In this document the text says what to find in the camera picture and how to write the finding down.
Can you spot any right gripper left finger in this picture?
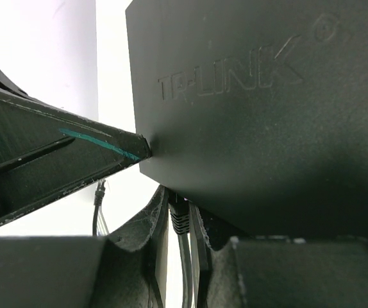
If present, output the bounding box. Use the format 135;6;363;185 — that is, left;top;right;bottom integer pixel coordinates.
0;186;169;307

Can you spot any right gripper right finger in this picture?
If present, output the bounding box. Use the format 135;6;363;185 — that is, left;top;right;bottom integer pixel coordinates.
190;205;368;307

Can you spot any grey ethernet cable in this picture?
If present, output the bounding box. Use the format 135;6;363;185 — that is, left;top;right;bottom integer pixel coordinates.
91;180;110;237

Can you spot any black network switch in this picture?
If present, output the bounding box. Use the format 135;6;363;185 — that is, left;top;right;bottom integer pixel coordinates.
126;1;368;237

